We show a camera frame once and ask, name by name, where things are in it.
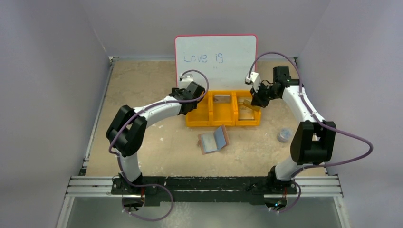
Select gold credit card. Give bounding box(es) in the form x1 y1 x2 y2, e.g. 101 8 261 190
242 99 261 112

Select pink leather card holder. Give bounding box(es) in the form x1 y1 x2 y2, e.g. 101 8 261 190
198 125 230 155

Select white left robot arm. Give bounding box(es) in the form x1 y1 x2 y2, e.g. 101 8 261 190
106 82 207 186

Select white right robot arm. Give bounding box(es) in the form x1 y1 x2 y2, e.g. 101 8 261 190
245 66 336 181

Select cards in right bin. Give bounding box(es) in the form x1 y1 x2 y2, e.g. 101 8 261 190
237 97 255 120

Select silver card in middle bin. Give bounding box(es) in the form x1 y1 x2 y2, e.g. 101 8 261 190
212 95 231 104

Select yellow right bin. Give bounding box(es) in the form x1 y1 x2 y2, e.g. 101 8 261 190
234 90 261 127

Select yellow bin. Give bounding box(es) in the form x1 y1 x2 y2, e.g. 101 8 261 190
234 90 261 127
185 92 212 127
210 91 237 126

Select yellow left bin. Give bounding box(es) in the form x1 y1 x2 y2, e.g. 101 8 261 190
185 92 212 127

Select yellow middle bin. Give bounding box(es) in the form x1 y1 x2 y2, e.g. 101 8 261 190
210 91 237 126

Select small clear round container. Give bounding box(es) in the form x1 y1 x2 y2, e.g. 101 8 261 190
277 128 293 143

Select pink framed whiteboard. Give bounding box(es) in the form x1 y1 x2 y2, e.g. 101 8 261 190
174 34 258 91

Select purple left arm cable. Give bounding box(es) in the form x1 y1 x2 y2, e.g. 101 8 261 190
108 69 210 186

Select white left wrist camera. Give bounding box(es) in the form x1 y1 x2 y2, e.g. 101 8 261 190
178 73 193 83

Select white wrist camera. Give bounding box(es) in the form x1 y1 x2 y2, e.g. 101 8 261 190
245 72 261 92
178 73 193 83

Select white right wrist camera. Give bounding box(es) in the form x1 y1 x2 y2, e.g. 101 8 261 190
245 72 261 92

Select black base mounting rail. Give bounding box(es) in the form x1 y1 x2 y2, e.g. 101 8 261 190
111 172 298 210

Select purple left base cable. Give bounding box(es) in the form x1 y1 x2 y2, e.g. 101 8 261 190
121 183 174 222

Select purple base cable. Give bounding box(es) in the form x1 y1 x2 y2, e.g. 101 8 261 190
121 183 174 222
268 180 302 215

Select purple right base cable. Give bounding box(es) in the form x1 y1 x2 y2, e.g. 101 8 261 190
268 180 302 215

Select aluminium frame rail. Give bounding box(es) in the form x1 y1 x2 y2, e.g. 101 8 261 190
67 176 343 197

